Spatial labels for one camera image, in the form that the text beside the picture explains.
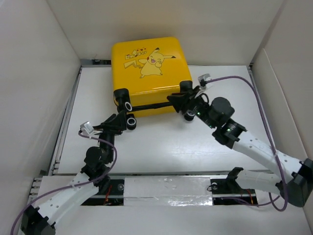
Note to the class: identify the white foam cover panel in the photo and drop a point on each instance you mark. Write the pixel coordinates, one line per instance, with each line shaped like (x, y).
(177, 191)

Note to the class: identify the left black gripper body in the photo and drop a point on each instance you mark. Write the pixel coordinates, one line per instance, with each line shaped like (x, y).
(107, 135)

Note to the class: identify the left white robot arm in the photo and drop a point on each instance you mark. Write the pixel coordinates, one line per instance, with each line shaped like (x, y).
(92, 179)

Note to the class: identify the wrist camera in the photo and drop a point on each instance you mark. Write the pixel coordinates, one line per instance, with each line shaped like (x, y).
(87, 129)
(203, 81)

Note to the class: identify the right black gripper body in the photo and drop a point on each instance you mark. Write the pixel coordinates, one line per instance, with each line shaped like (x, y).
(199, 107)

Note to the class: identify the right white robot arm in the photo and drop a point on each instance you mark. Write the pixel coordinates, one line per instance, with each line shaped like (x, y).
(289, 177)

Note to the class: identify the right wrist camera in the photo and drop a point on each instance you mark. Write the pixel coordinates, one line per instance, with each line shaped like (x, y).
(203, 81)

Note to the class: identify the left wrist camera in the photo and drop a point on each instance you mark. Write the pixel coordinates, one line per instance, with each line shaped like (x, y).
(87, 129)

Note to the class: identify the yellow cartoon suitcase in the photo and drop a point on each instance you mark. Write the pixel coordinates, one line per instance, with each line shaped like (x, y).
(144, 73)

